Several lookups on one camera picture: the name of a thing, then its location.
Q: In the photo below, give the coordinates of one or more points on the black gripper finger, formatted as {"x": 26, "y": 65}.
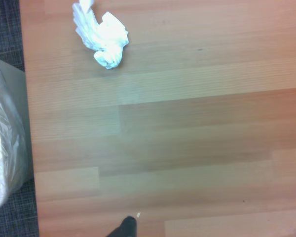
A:
{"x": 126, "y": 228}

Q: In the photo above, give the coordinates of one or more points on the small white paper scrap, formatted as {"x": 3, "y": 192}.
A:
{"x": 138, "y": 215}

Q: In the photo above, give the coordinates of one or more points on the white tissue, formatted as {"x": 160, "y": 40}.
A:
{"x": 102, "y": 37}

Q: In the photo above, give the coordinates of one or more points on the grey trash bin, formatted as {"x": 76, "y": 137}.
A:
{"x": 24, "y": 98}

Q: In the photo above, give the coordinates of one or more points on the white lined trash bin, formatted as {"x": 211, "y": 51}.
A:
{"x": 2, "y": 128}

